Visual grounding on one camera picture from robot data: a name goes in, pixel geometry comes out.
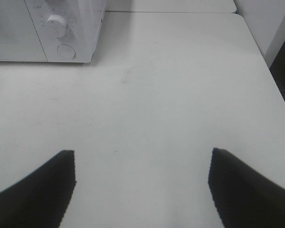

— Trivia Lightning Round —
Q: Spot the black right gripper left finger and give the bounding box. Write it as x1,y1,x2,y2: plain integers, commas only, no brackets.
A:
0,150,76,228

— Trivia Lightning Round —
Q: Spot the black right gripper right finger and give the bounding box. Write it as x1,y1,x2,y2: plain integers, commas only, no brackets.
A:
208,148,285,228

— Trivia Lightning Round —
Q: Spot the white microwave door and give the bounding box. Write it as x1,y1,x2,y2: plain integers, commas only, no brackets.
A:
0,0,47,62

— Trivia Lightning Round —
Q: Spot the white microwave knob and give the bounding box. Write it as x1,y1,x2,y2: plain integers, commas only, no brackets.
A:
45,14,68,38

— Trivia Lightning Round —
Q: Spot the round white door button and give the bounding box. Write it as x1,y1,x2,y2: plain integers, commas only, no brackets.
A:
57,44,76,59

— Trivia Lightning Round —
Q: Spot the white microwave oven body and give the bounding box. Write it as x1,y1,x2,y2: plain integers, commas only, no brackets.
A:
25,0,106,63

